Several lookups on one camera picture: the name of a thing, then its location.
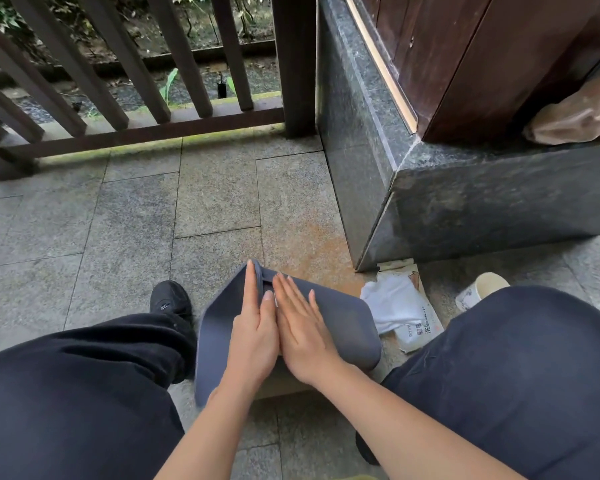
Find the person's right hand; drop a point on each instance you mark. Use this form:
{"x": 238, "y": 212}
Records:
{"x": 305, "y": 344}

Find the person's left hand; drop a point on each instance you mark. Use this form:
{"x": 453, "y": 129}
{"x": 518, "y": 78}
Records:
{"x": 252, "y": 344}

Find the person's right little finger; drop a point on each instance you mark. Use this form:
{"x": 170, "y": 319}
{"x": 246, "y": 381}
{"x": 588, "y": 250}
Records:
{"x": 314, "y": 307}

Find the person's left thumb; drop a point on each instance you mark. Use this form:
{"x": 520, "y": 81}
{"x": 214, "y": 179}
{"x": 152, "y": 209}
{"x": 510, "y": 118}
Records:
{"x": 268, "y": 307}

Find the person's right middle finger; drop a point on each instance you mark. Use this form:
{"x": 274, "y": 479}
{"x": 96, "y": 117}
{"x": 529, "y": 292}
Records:
{"x": 294, "y": 299}

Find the grey foldable silicone mat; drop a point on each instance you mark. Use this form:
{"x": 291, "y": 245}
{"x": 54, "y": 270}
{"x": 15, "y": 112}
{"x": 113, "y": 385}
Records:
{"x": 350, "y": 324}

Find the person's left forearm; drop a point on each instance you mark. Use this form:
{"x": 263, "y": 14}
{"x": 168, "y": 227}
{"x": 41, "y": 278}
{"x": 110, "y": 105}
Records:
{"x": 205, "y": 434}

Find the person's right forearm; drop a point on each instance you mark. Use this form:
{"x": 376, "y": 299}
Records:
{"x": 405, "y": 429}

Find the white crumpled tissue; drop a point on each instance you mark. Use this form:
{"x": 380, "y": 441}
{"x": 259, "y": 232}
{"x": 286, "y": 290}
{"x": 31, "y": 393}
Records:
{"x": 390, "y": 302}

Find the person's black left shoe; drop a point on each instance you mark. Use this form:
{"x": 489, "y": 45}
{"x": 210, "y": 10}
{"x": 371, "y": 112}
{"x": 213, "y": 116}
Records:
{"x": 170, "y": 299}

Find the person's black shoe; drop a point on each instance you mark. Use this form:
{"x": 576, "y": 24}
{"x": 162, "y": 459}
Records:
{"x": 170, "y": 299}
{"x": 366, "y": 447}

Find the wet wipes packet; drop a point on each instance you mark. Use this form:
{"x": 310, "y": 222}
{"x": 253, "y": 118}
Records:
{"x": 422, "y": 329}

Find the person's black right shoe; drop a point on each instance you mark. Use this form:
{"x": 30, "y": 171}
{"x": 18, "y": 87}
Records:
{"x": 366, "y": 447}

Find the white paper cup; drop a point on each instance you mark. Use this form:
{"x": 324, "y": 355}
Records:
{"x": 482, "y": 289}

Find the dark granite plinth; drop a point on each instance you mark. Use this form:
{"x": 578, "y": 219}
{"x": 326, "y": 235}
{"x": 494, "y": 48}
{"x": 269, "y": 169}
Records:
{"x": 480, "y": 204}

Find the person's right leg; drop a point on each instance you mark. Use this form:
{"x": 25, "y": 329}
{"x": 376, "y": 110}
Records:
{"x": 505, "y": 384}

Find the person's leg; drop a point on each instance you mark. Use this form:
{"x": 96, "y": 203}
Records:
{"x": 80, "y": 394}
{"x": 505, "y": 384}

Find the person's left leg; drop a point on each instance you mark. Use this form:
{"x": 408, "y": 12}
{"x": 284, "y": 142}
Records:
{"x": 80, "y": 394}

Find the black garden stake light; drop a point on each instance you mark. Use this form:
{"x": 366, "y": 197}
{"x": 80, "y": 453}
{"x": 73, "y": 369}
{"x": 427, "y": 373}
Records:
{"x": 222, "y": 88}

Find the green plant leaf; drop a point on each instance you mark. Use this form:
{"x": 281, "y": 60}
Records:
{"x": 168, "y": 85}

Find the brass trim strip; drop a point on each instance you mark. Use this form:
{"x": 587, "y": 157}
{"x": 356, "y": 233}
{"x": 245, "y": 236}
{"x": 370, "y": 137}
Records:
{"x": 380, "y": 62}

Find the brown wooden railing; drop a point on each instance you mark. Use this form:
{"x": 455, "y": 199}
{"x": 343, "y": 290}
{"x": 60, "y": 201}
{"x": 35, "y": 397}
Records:
{"x": 105, "y": 69}

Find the dark brown wooden panel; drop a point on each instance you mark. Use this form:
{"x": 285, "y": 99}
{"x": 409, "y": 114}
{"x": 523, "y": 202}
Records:
{"x": 480, "y": 59}

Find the translucent brown plastic bag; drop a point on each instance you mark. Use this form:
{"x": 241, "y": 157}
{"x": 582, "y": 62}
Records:
{"x": 575, "y": 117}

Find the brown wooden post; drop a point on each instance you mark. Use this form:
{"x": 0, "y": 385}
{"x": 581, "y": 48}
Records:
{"x": 294, "y": 59}

